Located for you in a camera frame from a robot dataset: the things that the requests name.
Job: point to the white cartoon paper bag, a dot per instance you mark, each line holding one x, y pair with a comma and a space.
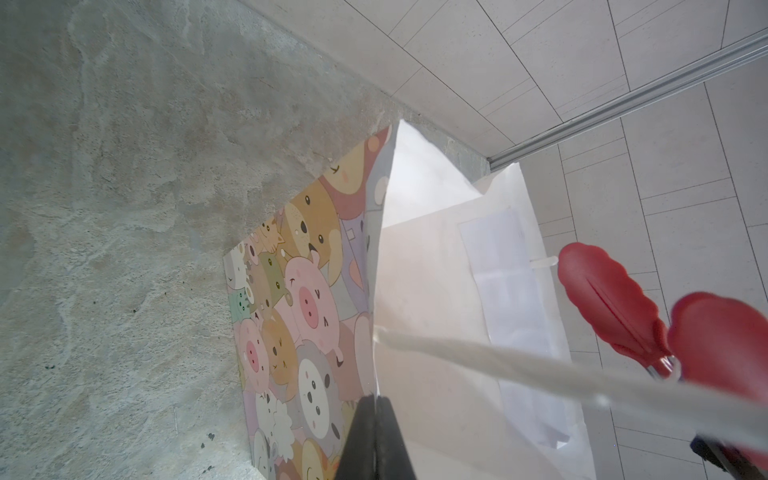
394, 275

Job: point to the aluminium corner post right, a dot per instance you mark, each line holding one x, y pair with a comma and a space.
731, 57

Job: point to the red kitchen tongs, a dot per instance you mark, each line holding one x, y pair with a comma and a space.
713, 341

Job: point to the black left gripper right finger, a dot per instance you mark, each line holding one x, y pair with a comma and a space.
392, 461

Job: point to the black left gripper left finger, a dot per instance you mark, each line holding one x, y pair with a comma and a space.
357, 461

